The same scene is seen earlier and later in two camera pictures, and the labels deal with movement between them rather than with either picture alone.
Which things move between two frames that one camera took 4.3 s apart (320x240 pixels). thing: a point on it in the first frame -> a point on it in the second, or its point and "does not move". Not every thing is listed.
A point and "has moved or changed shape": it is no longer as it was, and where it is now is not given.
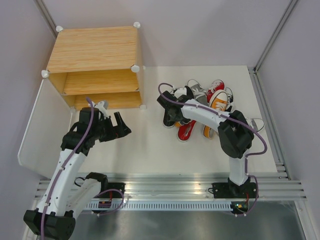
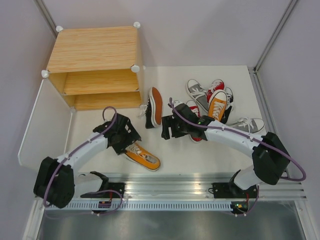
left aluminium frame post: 47,17 does not move
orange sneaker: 218,100 does not move
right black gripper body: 178,118 -> 183,128
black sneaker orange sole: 167,123 has moved or changed shape
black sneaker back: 230,106 does not move
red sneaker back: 217,84 does not move
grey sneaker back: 200,94 does not move
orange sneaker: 177,124 has moved or changed shape
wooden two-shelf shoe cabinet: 101,63 does not move
